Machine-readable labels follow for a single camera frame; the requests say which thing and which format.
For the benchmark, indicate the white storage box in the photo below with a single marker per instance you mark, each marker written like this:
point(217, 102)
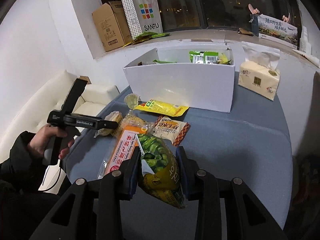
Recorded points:
point(168, 75)

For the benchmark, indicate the small jelly cup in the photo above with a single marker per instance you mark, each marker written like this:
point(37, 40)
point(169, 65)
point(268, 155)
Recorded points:
point(132, 100)

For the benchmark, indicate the printed landscape gift box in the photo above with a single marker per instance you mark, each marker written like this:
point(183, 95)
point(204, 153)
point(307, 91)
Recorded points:
point(274, 30)

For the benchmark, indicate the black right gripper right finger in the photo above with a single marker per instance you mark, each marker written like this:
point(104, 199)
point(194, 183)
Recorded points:
point(227, 209)

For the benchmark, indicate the yellow snack packet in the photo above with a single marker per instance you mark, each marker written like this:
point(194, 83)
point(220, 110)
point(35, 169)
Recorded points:
point(162, 108)

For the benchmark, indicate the brown cardboard box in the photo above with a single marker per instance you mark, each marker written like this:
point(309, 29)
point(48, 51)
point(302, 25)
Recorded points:
point(111, 24)

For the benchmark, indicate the green snack packets pile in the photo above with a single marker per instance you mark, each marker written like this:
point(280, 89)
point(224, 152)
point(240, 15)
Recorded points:
point(145, 37)

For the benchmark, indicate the tissue pack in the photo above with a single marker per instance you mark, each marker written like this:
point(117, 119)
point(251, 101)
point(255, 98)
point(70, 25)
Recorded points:
point(258, 72)

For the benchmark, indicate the clear wrapped pastry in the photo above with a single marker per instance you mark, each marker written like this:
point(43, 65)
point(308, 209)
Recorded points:
point(129, 120)

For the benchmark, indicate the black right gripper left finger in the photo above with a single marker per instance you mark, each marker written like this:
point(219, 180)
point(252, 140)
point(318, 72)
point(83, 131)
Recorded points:
point(91, 209)

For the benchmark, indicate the window frame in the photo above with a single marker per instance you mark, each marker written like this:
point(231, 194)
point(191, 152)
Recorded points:
point(222, 14)

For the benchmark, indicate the white SANFU shopping bag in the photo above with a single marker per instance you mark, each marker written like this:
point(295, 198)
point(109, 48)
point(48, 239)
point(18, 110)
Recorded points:
point(142, 16)

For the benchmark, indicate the brown white cracker packet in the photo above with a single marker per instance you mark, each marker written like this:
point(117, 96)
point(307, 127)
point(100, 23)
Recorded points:
point(168, 129)

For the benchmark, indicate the orange biscuit pack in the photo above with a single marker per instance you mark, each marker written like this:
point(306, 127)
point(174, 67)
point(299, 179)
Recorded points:
point(123, 150)

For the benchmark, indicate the person's left hand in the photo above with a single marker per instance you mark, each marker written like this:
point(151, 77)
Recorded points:
point(40, 141)

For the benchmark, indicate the green wrapped snack pack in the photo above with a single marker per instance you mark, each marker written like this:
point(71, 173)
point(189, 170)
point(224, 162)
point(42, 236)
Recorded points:
point(196, 57)
point(210, 57)

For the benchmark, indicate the green pea snack bag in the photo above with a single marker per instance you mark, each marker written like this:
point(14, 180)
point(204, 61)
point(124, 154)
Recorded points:
point(161, 175)

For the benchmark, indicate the small brown snack packet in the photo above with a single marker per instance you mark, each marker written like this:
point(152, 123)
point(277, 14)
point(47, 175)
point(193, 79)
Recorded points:
point(245, 32)

